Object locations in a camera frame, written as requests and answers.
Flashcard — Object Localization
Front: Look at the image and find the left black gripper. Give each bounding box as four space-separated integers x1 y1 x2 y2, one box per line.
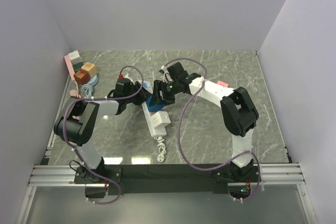
125 81 152 106

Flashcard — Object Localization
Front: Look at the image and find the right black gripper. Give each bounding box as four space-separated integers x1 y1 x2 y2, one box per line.
149 79 181 108

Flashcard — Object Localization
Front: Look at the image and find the blue cube plug adapter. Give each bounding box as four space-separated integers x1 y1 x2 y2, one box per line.
146 96 165 113

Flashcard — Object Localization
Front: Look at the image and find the white power strip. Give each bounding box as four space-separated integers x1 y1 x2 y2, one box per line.
138 80 169 138

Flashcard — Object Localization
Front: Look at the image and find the pink cube plug adapter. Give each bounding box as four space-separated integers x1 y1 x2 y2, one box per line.
217 81 229 88

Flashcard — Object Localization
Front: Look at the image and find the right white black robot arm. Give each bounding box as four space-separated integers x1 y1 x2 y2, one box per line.
150 73 259 182

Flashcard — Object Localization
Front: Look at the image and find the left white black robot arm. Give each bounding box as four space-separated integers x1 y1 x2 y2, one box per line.
54 78 151 183

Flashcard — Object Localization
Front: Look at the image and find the white cube plug adapter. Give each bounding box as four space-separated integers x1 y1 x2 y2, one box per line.
151 111 171 129

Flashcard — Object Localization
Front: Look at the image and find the light blue round adapter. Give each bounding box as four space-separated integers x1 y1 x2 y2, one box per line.
87 74 98 87

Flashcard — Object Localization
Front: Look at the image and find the tan wooden cube adapter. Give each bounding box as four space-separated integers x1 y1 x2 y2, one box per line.
81 62 98 78

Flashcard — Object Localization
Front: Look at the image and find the brown wooden cube adapter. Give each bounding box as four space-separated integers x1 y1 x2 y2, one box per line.
73 69 91 85

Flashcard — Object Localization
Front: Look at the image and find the dark green cube adapter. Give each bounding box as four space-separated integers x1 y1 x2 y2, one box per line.
72 61 83 72

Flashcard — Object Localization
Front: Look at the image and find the white cube adapter on pink strip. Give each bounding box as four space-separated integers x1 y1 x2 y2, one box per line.
68 50 82 65

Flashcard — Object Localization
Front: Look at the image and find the pink power strip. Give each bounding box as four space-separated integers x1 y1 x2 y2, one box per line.
64 55 75 81

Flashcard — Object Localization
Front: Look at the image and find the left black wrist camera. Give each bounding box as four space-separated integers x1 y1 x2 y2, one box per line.
113 78 132 98

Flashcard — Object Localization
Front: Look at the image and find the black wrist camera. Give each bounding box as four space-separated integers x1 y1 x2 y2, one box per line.
113 78 132 98
167 62 188 81

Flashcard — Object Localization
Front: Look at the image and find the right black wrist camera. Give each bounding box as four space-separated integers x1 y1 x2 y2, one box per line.
167 62 188 81

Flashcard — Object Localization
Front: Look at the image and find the light blue bundled cord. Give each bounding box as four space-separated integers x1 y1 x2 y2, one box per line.
80 83 96 99

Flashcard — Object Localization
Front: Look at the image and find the white bundled power cord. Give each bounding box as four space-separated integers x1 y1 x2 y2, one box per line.
156 136 167 163

